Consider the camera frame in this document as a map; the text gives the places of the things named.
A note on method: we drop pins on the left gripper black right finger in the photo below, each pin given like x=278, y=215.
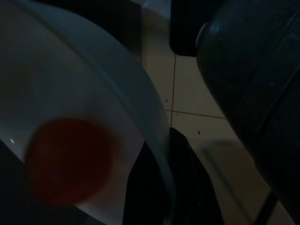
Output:
x=194, y=194

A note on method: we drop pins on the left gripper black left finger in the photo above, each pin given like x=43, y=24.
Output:
x=145, y=194

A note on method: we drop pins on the red tomato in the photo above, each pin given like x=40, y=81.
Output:
x=70, y=164

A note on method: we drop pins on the white ceramic bowl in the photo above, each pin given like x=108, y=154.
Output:
x=82, y=82

